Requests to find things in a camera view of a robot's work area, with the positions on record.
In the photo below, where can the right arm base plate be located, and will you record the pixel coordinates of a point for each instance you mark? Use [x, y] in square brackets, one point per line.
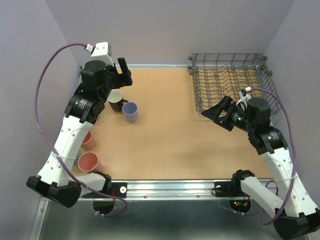
[223, 189]

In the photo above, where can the aluminium rail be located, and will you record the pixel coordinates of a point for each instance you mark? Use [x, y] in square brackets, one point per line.
[136, 189]

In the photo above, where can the lavender plastic cup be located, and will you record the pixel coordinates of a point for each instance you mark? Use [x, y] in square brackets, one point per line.
[130, 110]

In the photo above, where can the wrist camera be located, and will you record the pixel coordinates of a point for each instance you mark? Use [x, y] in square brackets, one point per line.
[245, 95]
[102, 52]

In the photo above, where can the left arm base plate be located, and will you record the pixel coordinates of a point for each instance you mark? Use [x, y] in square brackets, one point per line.
[117, 189]

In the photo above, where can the black mug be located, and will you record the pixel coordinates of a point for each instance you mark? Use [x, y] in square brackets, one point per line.
[116, 100]

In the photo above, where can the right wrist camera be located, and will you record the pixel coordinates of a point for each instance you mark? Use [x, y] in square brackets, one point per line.
[245, 95]

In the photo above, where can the grey wire dish rack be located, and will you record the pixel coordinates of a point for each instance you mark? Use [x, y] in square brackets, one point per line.
[215, 75]

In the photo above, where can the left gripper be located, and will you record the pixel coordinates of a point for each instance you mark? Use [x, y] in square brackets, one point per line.
[123, 79]

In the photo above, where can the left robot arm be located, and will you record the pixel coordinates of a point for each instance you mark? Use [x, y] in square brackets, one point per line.
[55, 180]

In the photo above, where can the pink cup near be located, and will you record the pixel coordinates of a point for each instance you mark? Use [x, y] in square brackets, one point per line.
[89, 162]

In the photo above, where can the pink cup far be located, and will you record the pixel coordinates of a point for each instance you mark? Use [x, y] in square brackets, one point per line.
[88, 142]

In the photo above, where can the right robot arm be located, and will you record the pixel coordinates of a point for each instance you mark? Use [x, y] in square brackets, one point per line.
[292, 210]

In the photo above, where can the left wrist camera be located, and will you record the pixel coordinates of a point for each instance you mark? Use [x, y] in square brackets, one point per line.
[102, 52]

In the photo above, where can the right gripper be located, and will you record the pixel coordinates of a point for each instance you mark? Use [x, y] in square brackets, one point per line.
[227, 105]

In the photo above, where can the pink cup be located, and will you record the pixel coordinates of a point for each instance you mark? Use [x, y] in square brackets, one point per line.
[89, 162]
[88, 142]

